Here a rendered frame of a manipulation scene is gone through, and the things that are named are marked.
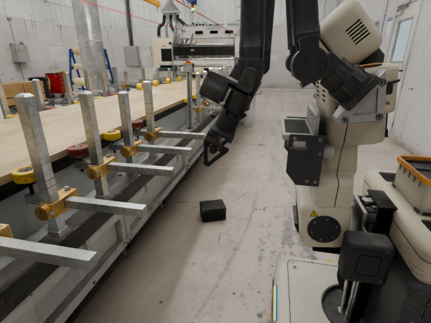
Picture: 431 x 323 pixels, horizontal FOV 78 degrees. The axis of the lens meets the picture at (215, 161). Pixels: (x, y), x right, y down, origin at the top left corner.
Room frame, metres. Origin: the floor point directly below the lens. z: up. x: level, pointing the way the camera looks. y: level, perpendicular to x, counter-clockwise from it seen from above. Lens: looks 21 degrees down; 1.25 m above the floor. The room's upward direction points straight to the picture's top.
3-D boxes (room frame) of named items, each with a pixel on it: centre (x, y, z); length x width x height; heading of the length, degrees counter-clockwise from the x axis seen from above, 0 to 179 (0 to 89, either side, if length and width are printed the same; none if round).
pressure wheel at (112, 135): (1.30, 0.52, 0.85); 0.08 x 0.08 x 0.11
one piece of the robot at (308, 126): (0.86, -0.30, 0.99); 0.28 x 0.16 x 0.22; 168
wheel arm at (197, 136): (1.50, 0.27, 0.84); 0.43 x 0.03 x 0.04; 78
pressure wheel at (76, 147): (1.06, 0.57, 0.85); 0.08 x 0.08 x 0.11
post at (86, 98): (0.99, 0.47, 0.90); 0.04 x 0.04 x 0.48; 78
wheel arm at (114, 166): (1.01, 0.38, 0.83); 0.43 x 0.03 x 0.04; 78
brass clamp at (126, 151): (1.26, 0.42, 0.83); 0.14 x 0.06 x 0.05; 168
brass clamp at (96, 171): (1.02, 0.47, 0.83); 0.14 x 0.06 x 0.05; 168
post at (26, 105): (0.75, 0.53, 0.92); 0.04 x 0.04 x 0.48; 78
